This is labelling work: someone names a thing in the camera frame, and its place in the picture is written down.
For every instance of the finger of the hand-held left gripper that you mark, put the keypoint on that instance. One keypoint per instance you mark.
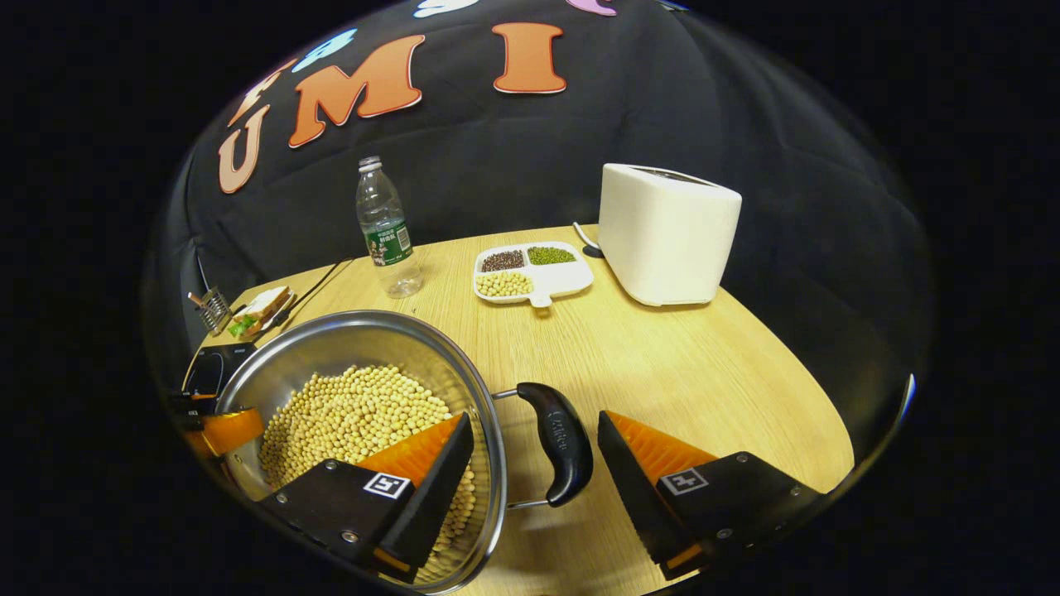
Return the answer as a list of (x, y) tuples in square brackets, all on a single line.
[(232, 430)]

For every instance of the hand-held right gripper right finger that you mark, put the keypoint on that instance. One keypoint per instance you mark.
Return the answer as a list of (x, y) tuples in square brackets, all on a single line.
[(633, 497)]

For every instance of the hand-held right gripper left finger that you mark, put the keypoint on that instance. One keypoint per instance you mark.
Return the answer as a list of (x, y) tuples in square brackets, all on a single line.
[(435, 497)]

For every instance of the black induction cooktop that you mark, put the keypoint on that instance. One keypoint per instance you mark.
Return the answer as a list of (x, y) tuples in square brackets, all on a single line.
[(211, 368)]

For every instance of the pile of yellow soybeans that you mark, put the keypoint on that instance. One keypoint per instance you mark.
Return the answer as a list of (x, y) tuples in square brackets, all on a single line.
[(348, 414)]

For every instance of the clear glass utensil holder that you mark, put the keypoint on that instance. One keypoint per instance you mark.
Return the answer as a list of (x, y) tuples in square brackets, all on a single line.
[(214, 310)]

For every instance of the sandwich on plate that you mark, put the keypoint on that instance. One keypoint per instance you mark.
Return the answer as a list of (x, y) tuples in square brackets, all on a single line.
[(265, 306)]

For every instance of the white divided dish with beans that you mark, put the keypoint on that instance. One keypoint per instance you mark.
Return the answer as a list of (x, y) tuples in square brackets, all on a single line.
[(563, 277)]

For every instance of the clear plastic water bottle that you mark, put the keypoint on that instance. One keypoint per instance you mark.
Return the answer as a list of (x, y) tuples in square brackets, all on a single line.
[(385, 232)]

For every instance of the white toaster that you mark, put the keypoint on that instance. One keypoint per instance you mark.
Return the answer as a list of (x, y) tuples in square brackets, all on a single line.
[(667, 240)]

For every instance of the black backdrop cloth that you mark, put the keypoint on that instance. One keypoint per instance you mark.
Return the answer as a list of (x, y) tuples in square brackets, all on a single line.
[(662, 108)]

